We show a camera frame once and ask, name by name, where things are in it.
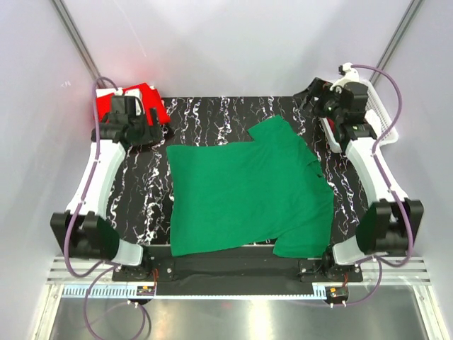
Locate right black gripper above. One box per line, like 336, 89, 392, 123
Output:
292, 77, 345, 124

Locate green t shirt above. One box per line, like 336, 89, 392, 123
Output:
166, 116, 334, 258

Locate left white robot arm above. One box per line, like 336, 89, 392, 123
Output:
50, 89, 161, 281

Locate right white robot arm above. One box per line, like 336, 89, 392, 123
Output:
294, 75, 424, 281

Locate folded red t shirt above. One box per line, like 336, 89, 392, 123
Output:
96, 88, 171, 126

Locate dark red t shirt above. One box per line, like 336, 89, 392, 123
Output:
326, 118, 336, 134

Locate folded white t shirt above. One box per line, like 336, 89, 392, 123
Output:
96, 83, 155, 98

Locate white cloth in basket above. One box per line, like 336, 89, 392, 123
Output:
365, 109, 380, 124

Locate black marble pattern mat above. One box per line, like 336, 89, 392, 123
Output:
106, 96, 368, 247

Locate white plastic basket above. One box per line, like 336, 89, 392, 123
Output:
319, 79, 399, 154

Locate left aluminium corner post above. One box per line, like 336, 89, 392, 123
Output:
50, 0, 101, 81

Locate aluminium corner post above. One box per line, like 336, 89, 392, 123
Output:
50, 0, 101, 81
375, 0, 425, 71

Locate right aluminium corner post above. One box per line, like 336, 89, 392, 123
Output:
375, 0, 425, 71

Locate aluminium frame rail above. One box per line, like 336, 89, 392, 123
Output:
47, 258, 431, 300

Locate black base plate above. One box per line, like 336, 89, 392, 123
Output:
113, 244, 363, 283

